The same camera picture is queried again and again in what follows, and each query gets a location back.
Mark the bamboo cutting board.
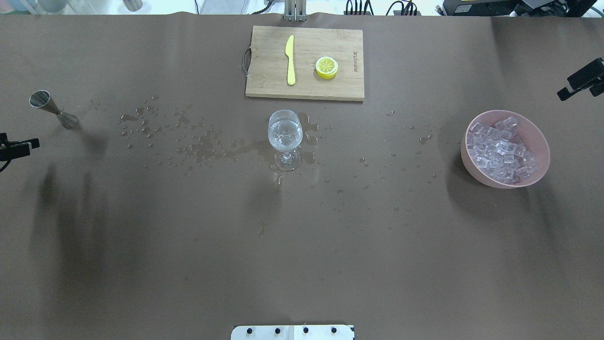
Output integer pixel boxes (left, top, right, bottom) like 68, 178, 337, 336
245, 25, 365, 102

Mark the aluminium frame post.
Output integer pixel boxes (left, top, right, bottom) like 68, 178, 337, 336
284, 0, 308, 22

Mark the white camera pillar base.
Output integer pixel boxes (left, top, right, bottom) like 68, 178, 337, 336
230, 324, 356, 340

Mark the steel jigger cup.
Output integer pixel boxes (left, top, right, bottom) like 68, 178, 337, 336
29, 90, 78, 129

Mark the pink bowl of ice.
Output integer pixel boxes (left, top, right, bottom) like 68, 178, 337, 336
460, 110, 550, 189

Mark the yellow lemon slice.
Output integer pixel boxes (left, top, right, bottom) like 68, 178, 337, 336
315, 56, 339, 79

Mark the clear wine glass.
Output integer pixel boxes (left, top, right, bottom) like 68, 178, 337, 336
267, 110, 303, 171

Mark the yellow plastic knife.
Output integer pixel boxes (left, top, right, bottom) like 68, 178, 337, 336
285, 35, 296, 86

